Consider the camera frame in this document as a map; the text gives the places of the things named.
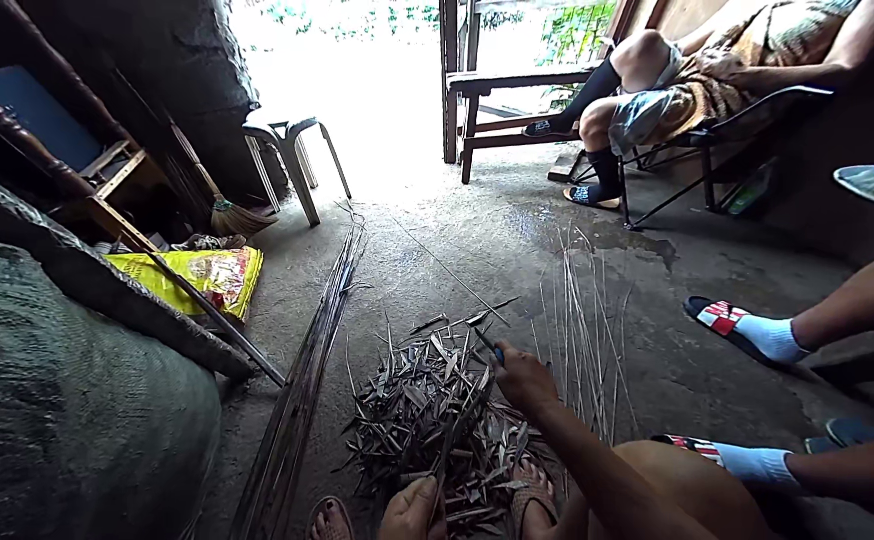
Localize pile of dried leaf scraps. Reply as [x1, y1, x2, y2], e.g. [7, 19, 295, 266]
[338, 296, 567, 538]

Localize pair of worn shoes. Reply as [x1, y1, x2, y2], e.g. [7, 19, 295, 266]
[171, 233, 247, 252]

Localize black patterned slipper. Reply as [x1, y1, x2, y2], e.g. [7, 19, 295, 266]
[523, 118, 573, 139]
[563, 186, 622, 214]

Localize blue-grey flat board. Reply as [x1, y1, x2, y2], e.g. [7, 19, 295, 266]
[0, 65, 105, 173]

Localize wooden shelf frame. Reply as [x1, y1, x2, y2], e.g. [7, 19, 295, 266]
[0, 0, 160, 255]

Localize yellow printed sack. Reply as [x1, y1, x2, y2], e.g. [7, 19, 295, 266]
[104, 246, 265, 324]

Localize woven brown sandal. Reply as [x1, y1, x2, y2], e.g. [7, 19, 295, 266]
[510, 478, 559, 540]
[309, 495, 356, 540]

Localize wooden bench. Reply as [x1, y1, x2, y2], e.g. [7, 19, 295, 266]
[447, 60, 612, 186]

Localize person's right forearm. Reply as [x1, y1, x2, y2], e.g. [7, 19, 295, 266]
[536, 397, 717, 540]

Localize person's left hand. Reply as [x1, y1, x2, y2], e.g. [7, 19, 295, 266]
[377, 476, 447, 540]

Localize white sock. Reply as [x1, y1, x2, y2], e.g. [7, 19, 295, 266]
[734, 313, 811, 365]
[713, 442, 804, 496]

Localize thin metal rod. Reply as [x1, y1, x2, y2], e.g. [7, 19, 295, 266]
[146, 250, 288, 389]

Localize person's right hand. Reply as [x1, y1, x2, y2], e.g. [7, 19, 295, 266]
[491, 339, 561, 419]

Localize single long thin stick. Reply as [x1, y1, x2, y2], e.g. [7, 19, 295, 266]
[392, 213, 512, 328]

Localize red and white slide slipper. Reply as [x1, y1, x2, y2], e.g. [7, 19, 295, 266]
[683, 295, 792, 372]
[650, 433, 726, 468]

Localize knife with blue handle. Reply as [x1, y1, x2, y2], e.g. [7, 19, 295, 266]
[473, 325, 505, 367]

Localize long dried leaf strip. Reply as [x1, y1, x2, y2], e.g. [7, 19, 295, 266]
[429, 364, 495, 519]

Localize person's legs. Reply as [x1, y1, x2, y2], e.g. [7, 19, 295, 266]
[312, 440, 775, 540]

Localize bundle of thin pale sticks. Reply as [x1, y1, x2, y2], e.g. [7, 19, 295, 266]
[531, 223, 639, 447]

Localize bundle of long dark leaves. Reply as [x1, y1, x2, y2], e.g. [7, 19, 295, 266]
[230, 202, 370, 540]

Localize dark blue slipper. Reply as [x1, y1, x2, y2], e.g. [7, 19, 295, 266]
[804, 417, 874, 455]

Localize soft straw broom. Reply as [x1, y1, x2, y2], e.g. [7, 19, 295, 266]
[169, 120, 279, 238]

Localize large green woven sack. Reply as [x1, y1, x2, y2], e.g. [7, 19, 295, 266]
[0, 226, 223, 540]

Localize black folding chair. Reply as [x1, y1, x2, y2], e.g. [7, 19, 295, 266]
[572, 84, 834, 231]

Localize metal-legged stool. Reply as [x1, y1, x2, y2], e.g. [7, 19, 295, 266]
[242, 109, 353, 228]

